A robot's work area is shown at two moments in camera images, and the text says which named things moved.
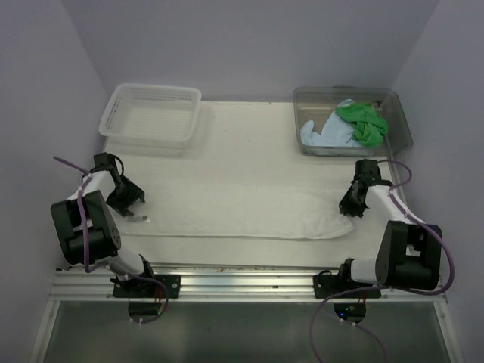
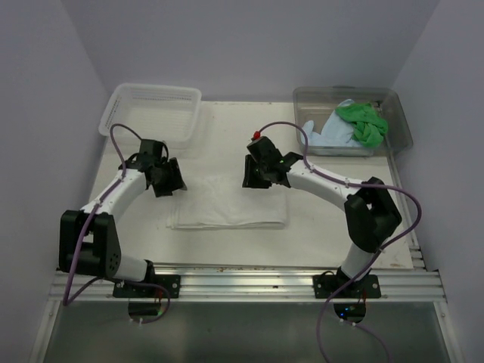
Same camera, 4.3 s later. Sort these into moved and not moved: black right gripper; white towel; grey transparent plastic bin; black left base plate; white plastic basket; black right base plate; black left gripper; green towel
Moved: black left gripper; black right gripper; white towel
Not moved: black right base plate; grey transparent plastic bin; black left base plate; white plastic basket; green towel
